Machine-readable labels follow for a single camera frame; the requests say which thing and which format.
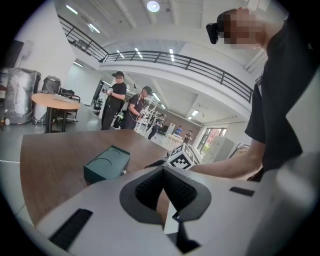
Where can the white metal shelving rack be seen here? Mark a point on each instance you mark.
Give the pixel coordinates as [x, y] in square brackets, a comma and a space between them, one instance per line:
[150, 110]

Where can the light wooden rectangular table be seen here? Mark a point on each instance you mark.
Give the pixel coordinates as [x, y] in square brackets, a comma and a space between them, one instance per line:
[175, 137]

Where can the grey laptop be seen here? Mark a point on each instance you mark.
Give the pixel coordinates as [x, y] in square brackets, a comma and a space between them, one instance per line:
[62, 99]

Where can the black lidded bin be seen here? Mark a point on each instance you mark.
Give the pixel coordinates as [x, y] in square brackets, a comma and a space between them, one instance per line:
[51, 83]

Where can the green black helmet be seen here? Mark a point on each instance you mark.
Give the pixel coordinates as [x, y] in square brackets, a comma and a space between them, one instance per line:
[119, 120]

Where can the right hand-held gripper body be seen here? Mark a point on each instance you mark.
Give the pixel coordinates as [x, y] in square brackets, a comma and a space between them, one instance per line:
[180, 160]

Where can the person's black shirt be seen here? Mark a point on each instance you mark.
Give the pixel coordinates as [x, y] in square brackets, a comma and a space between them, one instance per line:
[280, 87]

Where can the round ceiling light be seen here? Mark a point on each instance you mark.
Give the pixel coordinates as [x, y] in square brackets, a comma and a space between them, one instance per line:
[153, 5]

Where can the dark wooden table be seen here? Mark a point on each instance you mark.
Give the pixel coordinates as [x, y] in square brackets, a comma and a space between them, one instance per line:
[62, 162]

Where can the black head-mounted camera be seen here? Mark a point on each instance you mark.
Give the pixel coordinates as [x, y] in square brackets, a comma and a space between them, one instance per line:
[212, 32]

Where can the round light wooden table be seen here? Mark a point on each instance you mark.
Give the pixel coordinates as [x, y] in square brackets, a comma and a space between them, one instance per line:
[50, 101]

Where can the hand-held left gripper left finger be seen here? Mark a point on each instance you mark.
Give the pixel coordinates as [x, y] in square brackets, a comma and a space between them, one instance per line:
[105, 212]

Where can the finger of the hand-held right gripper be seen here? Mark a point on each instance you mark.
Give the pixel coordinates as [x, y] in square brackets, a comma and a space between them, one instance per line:
[158, 163]

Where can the plastic-wrapped grey barrel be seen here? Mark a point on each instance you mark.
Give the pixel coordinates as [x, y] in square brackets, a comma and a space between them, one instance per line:
[18, 92]

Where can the person's right forearm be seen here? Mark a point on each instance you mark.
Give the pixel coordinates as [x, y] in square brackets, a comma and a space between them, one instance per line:
[225, 168]

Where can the black folding cart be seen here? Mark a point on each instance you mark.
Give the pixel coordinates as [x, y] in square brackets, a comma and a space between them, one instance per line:
[67, 91]

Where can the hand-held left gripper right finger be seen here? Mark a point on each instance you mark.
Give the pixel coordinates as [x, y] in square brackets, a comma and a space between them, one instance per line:
[225, 212]

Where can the dark green box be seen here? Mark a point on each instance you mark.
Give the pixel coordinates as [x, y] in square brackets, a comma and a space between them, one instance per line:
[110, 156]

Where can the black balcony railing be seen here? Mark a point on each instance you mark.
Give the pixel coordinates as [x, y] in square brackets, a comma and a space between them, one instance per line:
[82, 41]
[188, 65]

